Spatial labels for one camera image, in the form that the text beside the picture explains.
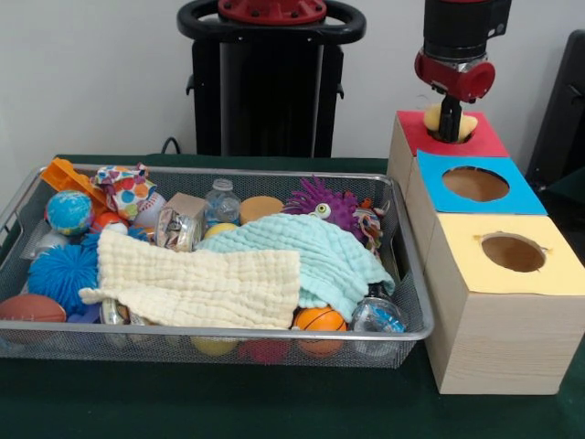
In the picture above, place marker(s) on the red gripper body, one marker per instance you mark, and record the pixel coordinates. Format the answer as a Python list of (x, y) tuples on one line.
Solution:
[(457, 82)]

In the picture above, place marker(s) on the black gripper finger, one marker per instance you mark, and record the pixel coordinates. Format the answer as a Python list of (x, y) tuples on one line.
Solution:
[(457, 121), (445, 116)]

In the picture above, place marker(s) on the yellow duck plush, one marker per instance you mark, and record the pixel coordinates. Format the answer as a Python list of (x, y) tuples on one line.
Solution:
[(432, 116)]

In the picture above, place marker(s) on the mint waffle cloth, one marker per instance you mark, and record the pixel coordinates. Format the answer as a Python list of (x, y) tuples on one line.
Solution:
[(338, 270)]

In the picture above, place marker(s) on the cream waffle cloth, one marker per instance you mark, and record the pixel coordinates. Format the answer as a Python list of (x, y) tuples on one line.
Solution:
[(192, 283)]

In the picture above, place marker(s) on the orange plastic toy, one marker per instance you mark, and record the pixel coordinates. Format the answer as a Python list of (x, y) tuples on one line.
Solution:
[(64, 176)]

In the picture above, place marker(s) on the blue green globe ball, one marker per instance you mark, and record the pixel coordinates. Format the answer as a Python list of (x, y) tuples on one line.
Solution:
[(69, 212)]

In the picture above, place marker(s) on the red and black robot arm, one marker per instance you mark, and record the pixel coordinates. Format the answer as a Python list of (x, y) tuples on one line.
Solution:
[(457, 27)]

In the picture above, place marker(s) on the wooden box with three holes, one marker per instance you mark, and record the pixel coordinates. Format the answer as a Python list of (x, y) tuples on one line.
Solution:
[(503, 347)]

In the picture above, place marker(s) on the silver mesh bin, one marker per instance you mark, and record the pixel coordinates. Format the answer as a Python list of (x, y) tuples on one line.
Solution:
[(137, 347)]

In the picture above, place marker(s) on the black panel on stand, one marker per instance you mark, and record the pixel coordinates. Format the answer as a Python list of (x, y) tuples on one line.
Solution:
[(562, 114)]

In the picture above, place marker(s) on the dark green tablecloth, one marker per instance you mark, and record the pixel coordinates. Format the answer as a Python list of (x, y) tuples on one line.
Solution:
[(228, 402), (569, 183)]

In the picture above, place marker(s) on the purple spiky monster toy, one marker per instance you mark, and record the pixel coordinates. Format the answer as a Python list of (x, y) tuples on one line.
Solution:
[(336, 201)]

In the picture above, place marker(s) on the orange toy basketball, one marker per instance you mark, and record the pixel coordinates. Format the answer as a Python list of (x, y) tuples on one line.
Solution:
[(320, 318)]

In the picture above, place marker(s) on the polka dot fabric toy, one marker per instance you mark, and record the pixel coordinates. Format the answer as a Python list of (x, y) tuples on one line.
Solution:
[(125, 189)]

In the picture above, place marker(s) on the blue spiky ball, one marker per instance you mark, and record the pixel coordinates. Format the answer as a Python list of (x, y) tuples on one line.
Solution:
[(59, 274)]

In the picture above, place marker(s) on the brown toy football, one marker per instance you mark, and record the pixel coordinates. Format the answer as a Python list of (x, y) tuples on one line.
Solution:
[(29, 308)]

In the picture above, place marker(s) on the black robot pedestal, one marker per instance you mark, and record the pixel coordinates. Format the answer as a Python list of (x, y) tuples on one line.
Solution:
[(274, 91)]

